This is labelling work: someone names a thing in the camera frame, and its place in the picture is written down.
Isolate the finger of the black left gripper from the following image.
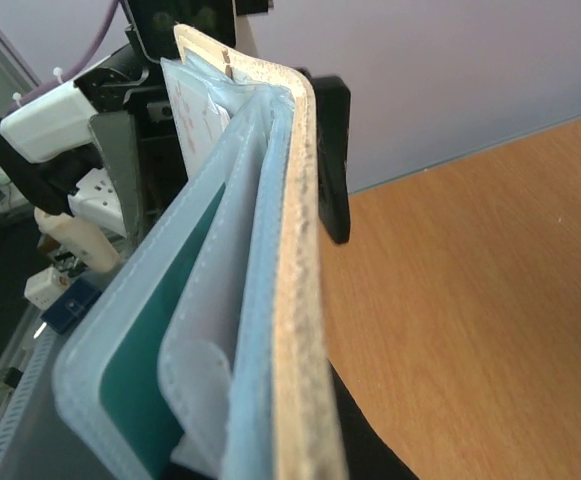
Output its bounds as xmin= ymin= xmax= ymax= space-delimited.
xmin=298 ymin=68 xmax=351 ymax=244

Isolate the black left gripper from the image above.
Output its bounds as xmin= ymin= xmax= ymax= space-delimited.
xmin=77 ymin=34 xmax=187 ymax=249

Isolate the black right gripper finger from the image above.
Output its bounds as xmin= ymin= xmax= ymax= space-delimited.
xmin=331 ymin=367 xmax=418 ymax=480

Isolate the white card orange logo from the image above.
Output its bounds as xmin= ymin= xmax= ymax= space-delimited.
xmin=165 ymin=75 xmax=230 ymax=179

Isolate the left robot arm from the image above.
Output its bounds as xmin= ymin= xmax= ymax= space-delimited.
xmin=0 ymin=24 xmax=351 ymax=338

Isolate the teal card in holder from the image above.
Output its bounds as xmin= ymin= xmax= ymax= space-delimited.
xmin=99 ymin=185 xmax=225 ymax=479

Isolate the white power strip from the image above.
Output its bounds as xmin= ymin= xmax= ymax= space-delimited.
xmin=68 ymin=168 xmax=127 ymax=237

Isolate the blue box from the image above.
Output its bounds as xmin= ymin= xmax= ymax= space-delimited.
xmin=41 ymin=278 xmax=102 ymax=335

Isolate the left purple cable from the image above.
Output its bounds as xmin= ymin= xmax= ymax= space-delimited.
xmin=14 ymin=0 xmax=124 ymax=101

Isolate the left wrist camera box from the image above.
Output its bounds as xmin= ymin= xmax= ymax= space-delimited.
xmin=120 ymin=0 xmax=274 ymax=63

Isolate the grey slotted cable duct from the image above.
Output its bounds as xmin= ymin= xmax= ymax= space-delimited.
xmin=0 ymin=328 xmax=70 ymax=479

